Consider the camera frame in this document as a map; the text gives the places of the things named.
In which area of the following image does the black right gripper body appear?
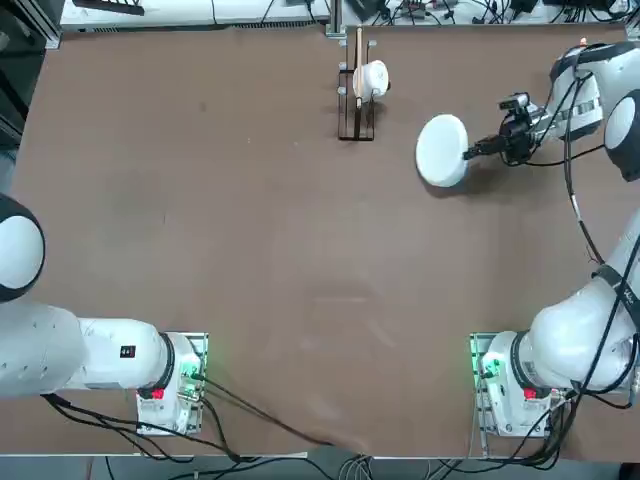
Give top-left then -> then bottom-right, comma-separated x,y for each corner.
499,110 -> 544,165

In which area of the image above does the white plate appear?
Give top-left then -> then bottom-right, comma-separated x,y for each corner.
415,113 -> 471,189

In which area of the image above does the white cup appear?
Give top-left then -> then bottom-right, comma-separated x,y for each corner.
352,59 -> 391,101

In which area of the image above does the black cable with white tag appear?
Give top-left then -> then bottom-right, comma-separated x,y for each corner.
563,69 -> 606,266

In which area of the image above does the black wire cup rack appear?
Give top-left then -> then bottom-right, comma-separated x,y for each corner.
337,67 -> 376,142

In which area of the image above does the metal base plate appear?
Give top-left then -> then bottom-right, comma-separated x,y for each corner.
468,332 -> 576,439
135,330 -> 210,436

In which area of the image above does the aluminium profile post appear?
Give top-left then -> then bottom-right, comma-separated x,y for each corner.
325,0 -> 347,39

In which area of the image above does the white cable duct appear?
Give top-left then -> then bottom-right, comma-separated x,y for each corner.
59,0 -> 332,26

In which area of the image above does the brown cable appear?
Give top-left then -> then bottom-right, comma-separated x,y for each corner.
199,377 -> 337,447

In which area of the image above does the aluminium profile rail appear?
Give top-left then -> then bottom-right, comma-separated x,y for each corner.
42,18 -> 64,50

